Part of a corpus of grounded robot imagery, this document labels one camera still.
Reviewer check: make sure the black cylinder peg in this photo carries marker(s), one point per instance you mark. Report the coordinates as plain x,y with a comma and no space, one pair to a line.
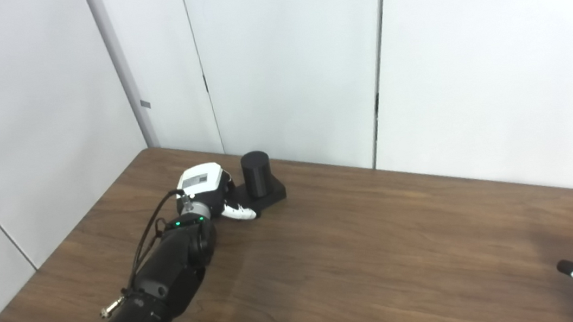
256,173

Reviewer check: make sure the small gray wall tag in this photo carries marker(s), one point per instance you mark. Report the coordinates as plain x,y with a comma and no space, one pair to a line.
145,104

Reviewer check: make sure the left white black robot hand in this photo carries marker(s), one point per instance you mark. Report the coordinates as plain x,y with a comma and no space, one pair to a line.
201,179

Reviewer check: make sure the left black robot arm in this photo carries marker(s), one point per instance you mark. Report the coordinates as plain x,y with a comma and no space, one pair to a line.
169,274

